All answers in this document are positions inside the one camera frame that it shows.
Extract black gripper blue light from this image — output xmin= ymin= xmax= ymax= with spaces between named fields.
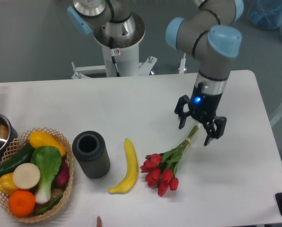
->
xmin=174 ymin=91 xmax=227 ymax=146

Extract red tulip bouquet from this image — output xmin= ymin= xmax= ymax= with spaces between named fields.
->
xmin=140 ymin=125 xmax=199 ymax=197

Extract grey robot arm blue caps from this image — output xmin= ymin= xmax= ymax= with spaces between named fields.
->
xmin=67 ymin=0 xmax=244 ymax=144

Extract fingertip at bottom edge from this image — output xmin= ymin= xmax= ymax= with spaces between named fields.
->
xmin=96 ymin=216 xmax=102 ymax=227

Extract yellow banana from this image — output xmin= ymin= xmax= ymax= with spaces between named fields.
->
xmin=108 ymin=138 xmax=139 ymax=194

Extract dark grey ribbed vase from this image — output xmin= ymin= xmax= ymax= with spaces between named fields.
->
xmin=72 ymin=131 xmax=111 ymax=179

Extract blue plastic bag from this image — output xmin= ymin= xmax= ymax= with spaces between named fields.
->
xmin=247 ymin=0 xmax=282 ymax=37

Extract purple sweet potato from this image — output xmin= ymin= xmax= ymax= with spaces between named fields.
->
xmin=55 ymin=159 xmax=70 ymax=187

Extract green bok choy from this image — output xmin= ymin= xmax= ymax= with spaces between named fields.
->
xmin=31 ymin=146 xmax=62 ymax=204

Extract yellow squash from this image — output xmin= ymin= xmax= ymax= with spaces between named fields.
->
xmin=28 ymin=131 xmax=67 ymax=157

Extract green chili pepper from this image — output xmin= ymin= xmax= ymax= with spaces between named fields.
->
xmin=33 ymin=194 xmax=63 ymax=216

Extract green cucumber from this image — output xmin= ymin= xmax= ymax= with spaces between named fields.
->
xmin=0 ymin=142 xmax=34 ymax=177

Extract white round radish slice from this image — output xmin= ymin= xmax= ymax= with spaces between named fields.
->
xmin=12 ymin=163 xmax=40 ymax=190

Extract woven wicker basket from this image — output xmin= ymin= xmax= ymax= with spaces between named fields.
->
xmin=0 ymin=127 xmax=74 ymax=223

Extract orange fruit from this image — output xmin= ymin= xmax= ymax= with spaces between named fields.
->
xmin=8 ymin=190 xmax=35 ymax=217

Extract yellow bell pepper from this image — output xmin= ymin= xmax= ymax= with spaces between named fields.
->
xmin=0 ymin=173 xmax=19 ymax=195

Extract black cable on pedestal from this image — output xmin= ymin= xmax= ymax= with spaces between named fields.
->
xmin=109 ymin=36 xmax=121 ymax=78

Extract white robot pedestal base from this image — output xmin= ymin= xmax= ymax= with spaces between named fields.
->
xmin=69 ymin=13 xmax=158 ymax=79

